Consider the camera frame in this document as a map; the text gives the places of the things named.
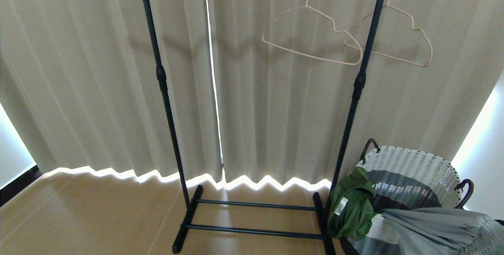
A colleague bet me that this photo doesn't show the pale grey shorts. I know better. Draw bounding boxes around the pale grey shorts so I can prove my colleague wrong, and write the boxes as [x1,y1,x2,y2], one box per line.
[354,207,504,255]

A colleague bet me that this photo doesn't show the white laundry basket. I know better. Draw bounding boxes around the white laundry basket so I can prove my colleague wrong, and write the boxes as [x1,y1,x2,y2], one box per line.
[341,139,474,255]

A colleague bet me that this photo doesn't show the green garment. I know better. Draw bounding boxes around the green garment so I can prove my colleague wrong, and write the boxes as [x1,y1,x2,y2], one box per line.
[327,166,376,240]

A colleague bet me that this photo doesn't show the beige curtain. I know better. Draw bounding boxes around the beige curtain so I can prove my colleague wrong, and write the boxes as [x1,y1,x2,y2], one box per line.
[0,0,504,191]

